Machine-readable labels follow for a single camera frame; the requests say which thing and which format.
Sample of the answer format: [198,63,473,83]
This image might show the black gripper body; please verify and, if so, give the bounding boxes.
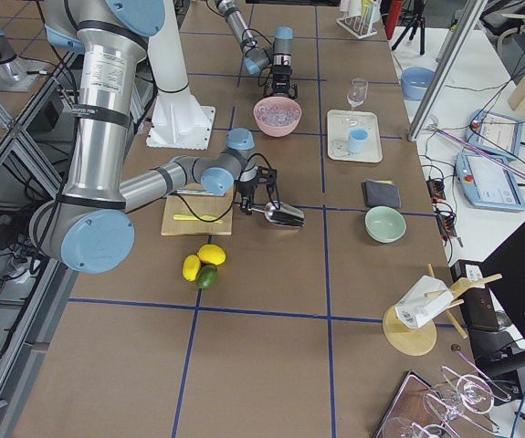
[236,166,277,195]
[270,64,292,97]

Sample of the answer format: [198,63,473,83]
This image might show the pink bowl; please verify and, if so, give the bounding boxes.
[253,96,302,137]

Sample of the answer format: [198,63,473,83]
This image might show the metal ice scoop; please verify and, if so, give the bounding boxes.
[248,202,305,228]

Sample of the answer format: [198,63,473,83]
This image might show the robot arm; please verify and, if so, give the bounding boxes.
[29,1,262,274]
[215,0,298,99]

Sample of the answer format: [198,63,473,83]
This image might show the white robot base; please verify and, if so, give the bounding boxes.
[147,1,215,151]

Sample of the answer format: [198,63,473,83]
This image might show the small blue cup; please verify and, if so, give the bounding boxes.
[348,128,368,154]

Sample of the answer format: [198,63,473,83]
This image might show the wooden cutting board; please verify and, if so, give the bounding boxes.
[161,184,234,236]

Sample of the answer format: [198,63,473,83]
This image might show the white serving tray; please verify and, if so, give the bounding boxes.
[327,109,383,163]

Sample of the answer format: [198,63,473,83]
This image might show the yellow lemon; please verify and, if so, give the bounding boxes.
[197,244,226,266]
[182,255,202,282]

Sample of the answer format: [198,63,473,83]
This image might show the yellow plastic knife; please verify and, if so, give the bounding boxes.
[173,214,224,224]

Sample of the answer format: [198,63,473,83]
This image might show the clear wine glass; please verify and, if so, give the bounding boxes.
[345,78,368,127]

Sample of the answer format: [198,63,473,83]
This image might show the green lime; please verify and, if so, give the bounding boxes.
[195,265,218,289]

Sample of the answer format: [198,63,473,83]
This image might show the grey yellow cloth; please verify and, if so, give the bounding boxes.
[362,180,401,209]

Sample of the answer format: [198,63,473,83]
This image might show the green bowl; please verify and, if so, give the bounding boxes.
[364,206,407,244]

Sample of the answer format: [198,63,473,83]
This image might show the large blue bowl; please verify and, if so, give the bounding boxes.
[400,67,435,101]

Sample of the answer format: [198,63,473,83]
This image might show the black tripod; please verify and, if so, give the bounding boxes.
[391,0,426,56]

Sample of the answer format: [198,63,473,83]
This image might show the wooden paper towel stand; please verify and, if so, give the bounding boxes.
[383,265,502,357]

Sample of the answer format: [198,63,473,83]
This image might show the blue teach pendant far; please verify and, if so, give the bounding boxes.
[465,109,522,161]

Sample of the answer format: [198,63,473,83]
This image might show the blue teach pendant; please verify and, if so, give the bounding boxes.
[455,152,525,212]
[465,109,522,161]

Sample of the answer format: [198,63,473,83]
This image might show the blue teach pendant near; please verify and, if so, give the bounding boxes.
[455,152,525,212]

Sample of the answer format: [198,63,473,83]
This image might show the hanging wine glasses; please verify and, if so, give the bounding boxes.
[373,344,512,437]

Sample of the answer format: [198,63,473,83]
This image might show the white wire cup rack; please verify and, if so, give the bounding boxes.
[336,0,381,39]

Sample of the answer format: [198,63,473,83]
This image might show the aluminium frame post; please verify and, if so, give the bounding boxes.
[407,0,488,141]

